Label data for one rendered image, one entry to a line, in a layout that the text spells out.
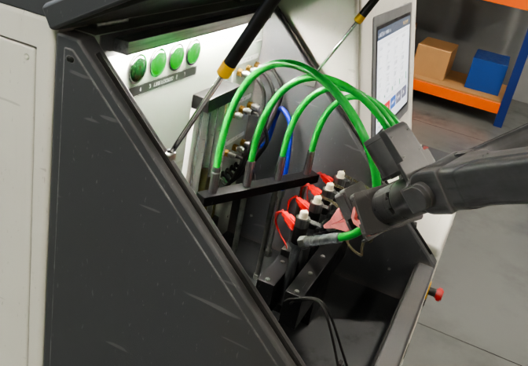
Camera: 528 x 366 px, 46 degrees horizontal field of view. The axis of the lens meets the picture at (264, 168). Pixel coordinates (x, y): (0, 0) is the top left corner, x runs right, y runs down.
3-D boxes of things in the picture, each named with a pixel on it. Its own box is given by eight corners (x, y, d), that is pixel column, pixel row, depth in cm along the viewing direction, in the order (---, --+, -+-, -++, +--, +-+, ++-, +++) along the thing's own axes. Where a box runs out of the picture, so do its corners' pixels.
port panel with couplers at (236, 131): (228, 178, 145) (250, 51, 133) (215, 173, 146) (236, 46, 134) (251, 162, 156) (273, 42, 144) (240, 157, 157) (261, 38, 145)
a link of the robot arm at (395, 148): (431, 208, 74) (482, 178, 77) (384, 126, 75) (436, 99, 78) (386, 224, 85) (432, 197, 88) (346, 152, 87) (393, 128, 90)
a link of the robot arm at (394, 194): (423, 217, 80) (455, 199, 82) (397, 171, 81) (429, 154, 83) (397, 226, 87) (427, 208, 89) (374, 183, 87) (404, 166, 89)
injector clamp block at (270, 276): (287, 356, 126) (302, 297, 120) (244, 337, 129) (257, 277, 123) (338, 279, 155) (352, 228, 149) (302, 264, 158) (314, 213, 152)
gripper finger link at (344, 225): (324, 199, 121) (361, 182, 115) (340, 232, 121) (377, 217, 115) (305, 208, 116) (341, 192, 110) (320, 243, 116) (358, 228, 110)
